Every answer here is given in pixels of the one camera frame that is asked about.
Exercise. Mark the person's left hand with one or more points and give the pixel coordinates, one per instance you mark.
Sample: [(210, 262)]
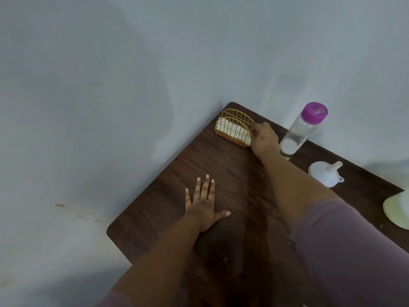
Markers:
[(203, 207)]

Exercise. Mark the person's right hand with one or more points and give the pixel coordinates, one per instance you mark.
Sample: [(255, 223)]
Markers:
[(265, 142)]

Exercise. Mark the clear plastic bottle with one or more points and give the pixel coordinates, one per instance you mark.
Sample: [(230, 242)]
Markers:
[(297, 137)]

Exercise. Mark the purple bottle cap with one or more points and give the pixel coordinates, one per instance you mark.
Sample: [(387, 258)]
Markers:
[(314, 112)]

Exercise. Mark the white plastic funnel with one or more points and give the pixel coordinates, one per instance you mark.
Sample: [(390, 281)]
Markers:
[(324, 175)]

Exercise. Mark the white plastic spray bottle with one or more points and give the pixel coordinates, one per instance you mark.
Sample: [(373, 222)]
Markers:
[(397, 209)]

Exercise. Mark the person's right forearm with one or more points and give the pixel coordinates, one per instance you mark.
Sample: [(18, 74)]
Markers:
[(294, 188)]

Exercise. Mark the person's left forearm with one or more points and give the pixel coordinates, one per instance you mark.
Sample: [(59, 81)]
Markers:
[(163, 265)]

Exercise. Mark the person's mauve shirt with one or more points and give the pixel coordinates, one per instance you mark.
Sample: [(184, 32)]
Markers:
[(351, 252)]

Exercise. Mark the white folded napkins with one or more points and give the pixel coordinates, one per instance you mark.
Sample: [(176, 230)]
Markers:
[(230, 129)]

